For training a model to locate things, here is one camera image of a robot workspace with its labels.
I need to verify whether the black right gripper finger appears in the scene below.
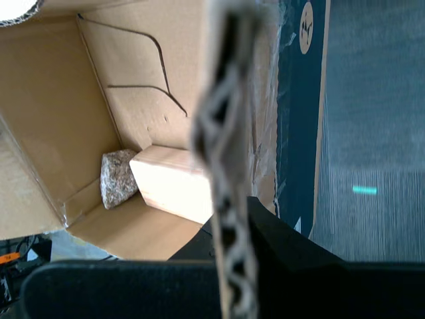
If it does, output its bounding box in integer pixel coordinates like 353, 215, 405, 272
247, 195, 425, 319
19, 225, 224, 319

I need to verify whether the pinkish speckled rock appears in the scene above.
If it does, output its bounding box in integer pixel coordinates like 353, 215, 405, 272
100, 149, 139, 210

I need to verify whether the light wooden block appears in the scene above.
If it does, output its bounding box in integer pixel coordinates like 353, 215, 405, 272
129, 145, 215, 225

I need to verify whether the cardboard box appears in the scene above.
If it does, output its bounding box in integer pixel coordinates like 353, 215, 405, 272
0, 0, 331, 319

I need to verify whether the orange cable tag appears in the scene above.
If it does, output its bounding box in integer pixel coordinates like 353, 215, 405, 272
0, 252, 21, 265

